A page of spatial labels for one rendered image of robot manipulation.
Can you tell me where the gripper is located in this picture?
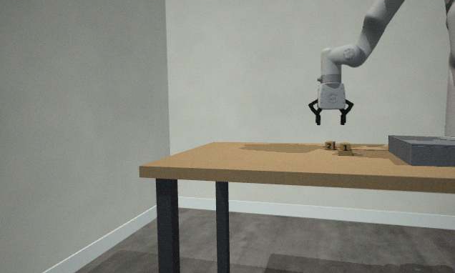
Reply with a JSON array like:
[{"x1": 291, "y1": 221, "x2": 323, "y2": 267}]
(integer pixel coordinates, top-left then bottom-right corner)
[{"x1": 308, "y1": 82, "x2": 353, "y2": 125}]

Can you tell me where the tan cube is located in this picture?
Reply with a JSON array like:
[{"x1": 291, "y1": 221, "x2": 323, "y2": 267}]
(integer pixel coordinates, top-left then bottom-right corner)
[
  {"x1": 341, "y1": 142, "x2": 351, "y2": 151},
  {"x1": 325, "y1": 141, "x2": 336, "y2": 150}
]

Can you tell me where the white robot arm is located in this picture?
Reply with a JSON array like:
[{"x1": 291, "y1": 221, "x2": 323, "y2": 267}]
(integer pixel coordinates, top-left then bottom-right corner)
[{"x1": 317, "y1": 0, "x2": 455, "y2": 141}]

